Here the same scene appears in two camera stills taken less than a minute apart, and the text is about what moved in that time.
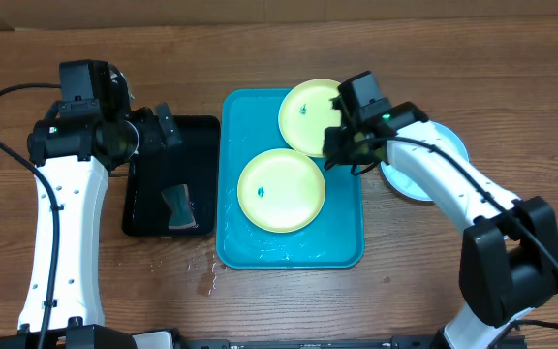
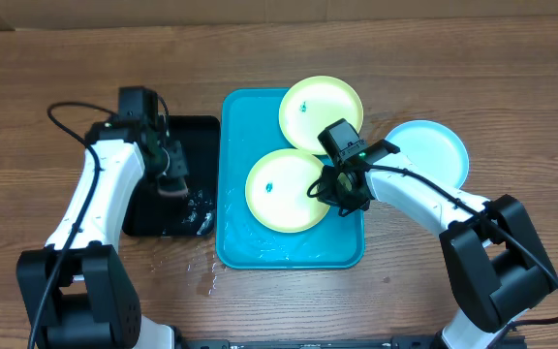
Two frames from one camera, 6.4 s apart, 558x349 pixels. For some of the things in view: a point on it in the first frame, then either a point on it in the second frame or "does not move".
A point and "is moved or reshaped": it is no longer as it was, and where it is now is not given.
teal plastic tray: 249,125 does not move
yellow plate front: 281,190 is moved or reshaped
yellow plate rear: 305,112 does not move
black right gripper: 336,153 → 329,195
